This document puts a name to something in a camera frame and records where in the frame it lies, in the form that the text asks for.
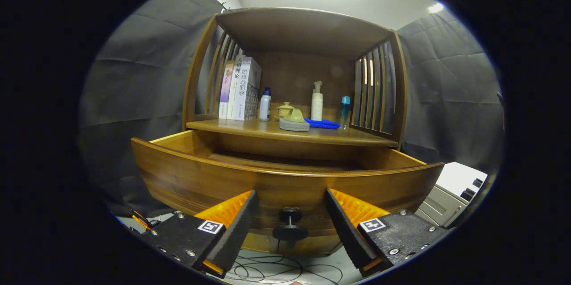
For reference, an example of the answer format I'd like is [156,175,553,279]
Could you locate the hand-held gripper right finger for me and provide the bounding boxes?
[324,188,448,279]

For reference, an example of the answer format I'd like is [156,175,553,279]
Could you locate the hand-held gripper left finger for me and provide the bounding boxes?
[138,189,260,279]

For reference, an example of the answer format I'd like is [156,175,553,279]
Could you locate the wooden drawer with black knob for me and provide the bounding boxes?
[131,130,444,256]

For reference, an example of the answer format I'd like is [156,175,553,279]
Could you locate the grey brush with green handle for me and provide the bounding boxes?
[279,107,310,132]

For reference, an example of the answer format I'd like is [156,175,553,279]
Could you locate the wooden countertop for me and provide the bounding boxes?
[186,118,398,147]

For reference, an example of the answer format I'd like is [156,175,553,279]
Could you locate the wooden cabinet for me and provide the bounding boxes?
[182,7,408,149]

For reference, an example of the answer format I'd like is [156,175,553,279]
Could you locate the orange and black tool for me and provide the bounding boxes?
[131,208,161,232]

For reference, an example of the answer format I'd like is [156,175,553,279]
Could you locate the blue folded cloth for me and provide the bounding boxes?
[304,118,341,129]

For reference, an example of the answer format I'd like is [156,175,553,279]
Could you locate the clear bottle with teal cap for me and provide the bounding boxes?
[340,96,351,129]

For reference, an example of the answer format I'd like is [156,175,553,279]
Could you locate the white machine casing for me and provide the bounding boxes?
[415,161,488,227]

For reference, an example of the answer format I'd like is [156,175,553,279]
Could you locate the white bottle with blue cap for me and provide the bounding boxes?
[259,87,272,121]

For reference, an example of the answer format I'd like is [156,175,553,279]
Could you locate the white pump bottle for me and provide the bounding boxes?
[310,81,323,121]

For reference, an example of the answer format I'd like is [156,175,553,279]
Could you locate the beige lidded teacup with saucer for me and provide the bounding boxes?
[275,102,295,121]

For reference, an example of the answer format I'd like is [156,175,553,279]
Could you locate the pink and purple book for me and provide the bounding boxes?
[218,61,235,120]

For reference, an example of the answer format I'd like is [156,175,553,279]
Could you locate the white patterned book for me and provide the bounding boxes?
[234,57,262,121]

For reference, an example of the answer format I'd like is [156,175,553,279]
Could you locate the tangled black cables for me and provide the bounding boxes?
[223,249,344,285]

